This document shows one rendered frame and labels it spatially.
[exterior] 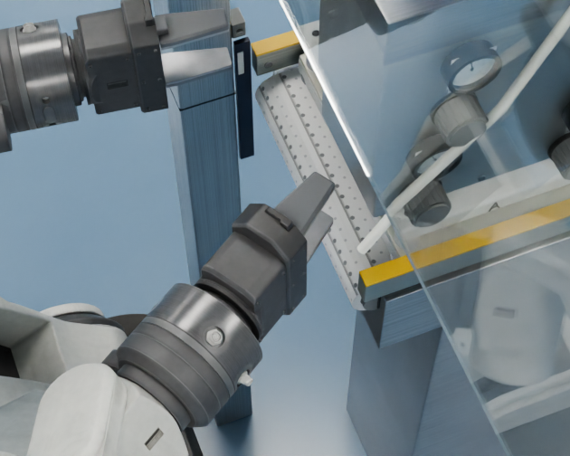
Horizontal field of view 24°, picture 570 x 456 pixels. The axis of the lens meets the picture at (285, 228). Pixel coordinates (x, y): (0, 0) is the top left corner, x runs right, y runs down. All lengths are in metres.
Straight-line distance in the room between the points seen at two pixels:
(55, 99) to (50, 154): 1.25
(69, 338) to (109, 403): 0.49
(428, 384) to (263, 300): 0.60
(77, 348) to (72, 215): 0.90
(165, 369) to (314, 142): 0.39
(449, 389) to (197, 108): 0.49
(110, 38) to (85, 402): 0.33
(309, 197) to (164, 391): 0.19
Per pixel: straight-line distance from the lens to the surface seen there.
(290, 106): 1.30
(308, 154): 1.27
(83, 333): 1.43
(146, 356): 0.95
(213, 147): 1.41
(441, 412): 1.66
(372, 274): 1.16
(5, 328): 1.38
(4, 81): 1.11
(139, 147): 2.35
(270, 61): 1.30
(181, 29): 1.12
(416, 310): 1.24
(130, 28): 1.09
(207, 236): 1.56
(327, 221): 1.08
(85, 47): 1.11
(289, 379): 2.12
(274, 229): 0.98
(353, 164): 0.98
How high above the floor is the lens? 1.94
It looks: 60 degrees down
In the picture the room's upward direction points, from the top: straight up
